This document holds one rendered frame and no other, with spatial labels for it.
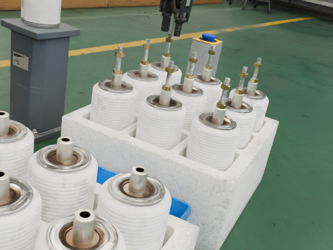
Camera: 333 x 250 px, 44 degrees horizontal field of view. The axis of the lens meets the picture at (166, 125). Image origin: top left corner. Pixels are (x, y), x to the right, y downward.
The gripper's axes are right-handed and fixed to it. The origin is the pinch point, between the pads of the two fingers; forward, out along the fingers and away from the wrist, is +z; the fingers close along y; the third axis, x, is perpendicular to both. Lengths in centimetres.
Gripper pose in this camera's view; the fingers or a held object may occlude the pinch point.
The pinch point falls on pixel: (170, 29)
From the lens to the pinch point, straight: 107.7
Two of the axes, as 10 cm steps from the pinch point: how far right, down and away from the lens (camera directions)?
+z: -1.7, 9.0, 4.0
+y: -3.9, -4.3, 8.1
